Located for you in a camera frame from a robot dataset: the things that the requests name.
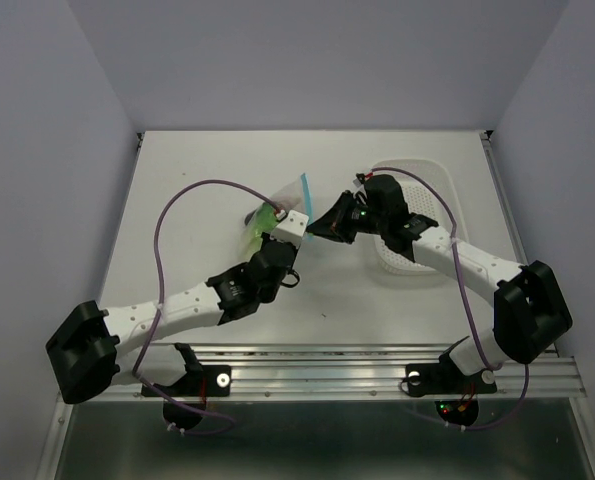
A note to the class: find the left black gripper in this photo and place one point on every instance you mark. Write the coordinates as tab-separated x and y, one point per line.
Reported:
265	238

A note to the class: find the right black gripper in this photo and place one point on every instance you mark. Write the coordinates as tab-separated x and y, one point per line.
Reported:
333	224

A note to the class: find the clear zip top bag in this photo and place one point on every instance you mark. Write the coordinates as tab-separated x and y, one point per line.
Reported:
293	196

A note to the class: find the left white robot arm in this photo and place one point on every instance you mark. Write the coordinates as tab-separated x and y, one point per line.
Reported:
96	348

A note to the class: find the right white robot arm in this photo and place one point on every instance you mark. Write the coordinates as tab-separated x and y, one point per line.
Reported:
529	309

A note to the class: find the fake green lettuce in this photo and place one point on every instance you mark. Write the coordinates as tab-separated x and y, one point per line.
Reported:
263	222

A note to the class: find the white perforated basket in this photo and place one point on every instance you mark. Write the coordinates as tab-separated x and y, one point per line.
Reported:
420	200

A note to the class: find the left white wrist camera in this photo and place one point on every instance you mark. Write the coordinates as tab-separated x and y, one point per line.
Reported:
292	228

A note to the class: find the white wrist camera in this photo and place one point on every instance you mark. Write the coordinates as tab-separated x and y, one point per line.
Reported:
361	178
292	228

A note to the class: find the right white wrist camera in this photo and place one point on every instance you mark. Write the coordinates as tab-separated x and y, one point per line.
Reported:
361	178

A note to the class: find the aluminium mounting rail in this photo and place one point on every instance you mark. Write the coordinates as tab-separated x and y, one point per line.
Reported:
396	372

